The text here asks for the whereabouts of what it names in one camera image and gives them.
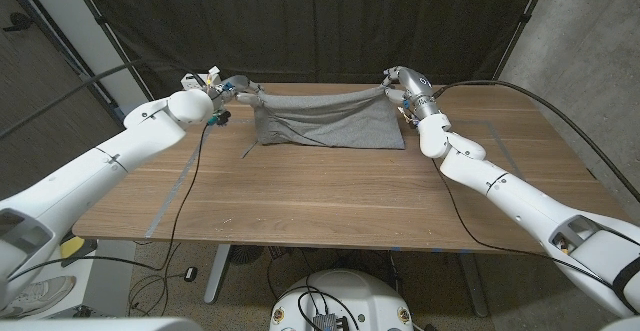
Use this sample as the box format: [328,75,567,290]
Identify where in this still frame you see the grey electronics box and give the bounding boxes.
[312,313,350,331]

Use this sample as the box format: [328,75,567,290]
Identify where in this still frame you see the black door handle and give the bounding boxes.
[2,12,34,33]

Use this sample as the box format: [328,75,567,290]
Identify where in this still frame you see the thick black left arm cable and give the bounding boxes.
[0,58,209,140]

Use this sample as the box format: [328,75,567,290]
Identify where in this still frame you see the dark metal door rail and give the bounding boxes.
[0,0,126,122]

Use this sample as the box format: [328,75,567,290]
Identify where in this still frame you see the white grey sneaker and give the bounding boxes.
[0,274,77,318]

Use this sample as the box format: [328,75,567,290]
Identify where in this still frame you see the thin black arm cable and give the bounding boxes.
[7,120,211,282]
[430,156,621,292]

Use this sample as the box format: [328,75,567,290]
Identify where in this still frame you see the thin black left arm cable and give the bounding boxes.
[7,120,211,282]

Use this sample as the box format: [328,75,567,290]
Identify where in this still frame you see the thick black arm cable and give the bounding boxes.
[433,79,640,203]
[0,58,209,140]

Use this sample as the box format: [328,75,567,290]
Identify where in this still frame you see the white robot torso dome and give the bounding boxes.
[268,268,415,331]

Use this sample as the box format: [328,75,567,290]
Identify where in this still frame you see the black round fan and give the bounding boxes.
[230,244,265,266]

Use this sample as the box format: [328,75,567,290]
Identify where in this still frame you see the black backdrop curtain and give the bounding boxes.
[74,0,554,112]

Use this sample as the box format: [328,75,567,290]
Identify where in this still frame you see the black torso cable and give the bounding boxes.
[294,284,362,331]

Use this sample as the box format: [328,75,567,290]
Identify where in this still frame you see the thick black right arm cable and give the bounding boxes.
[433,79,640,203]

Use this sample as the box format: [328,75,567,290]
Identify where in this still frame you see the black backdrop stand pole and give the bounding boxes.
[492,0,554,85]
[67,0,151,105]

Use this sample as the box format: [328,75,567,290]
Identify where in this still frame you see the white table leg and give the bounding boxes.
[203,243,232,305]

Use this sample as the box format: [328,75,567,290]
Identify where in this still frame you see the black floor cable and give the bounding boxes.
[127,265,187,318]

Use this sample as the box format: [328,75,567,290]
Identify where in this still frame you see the grey fabric shorts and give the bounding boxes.
[241,85,406,160]

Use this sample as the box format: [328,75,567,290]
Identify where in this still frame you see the yellow and black tool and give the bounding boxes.
[59,235,99,267]

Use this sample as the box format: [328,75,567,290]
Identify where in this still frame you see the white power strip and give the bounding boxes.
[180,73,211,92]

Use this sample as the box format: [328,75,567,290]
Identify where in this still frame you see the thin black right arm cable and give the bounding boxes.
[430,156,621,292]

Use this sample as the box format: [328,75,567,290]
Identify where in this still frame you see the grey table leg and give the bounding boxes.
[457,253,491,318]

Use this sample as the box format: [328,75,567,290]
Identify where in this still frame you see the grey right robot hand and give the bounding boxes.
[382,65,441,120]

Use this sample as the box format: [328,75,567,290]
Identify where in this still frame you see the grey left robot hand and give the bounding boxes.
[214,74,265,107]

